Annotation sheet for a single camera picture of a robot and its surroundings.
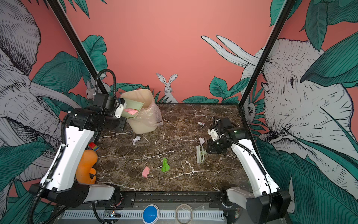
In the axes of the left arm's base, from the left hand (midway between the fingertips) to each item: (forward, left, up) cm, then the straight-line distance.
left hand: (122, 121), depth 68 cm
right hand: (-10, -42, -13) cm, 45 cm away
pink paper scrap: (-15, -7, -33) cm, 36 cm away
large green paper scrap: (-12, -19, -30) cm, 37 cm away
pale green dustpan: (+11, -3, 0) cm, 11 cm away
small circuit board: (-35, +7, -32) cm, 48 cm away
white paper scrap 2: (+20, -46, -32) cm, 59 cm away
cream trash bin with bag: (+10, -7, -7) cm, 14 cm away
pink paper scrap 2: (+5, -4, +2) cm, 6 cm away
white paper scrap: (+5, -44, -32) cm, 55 cm away
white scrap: (+7, +4, -32) cm, 33 cm away
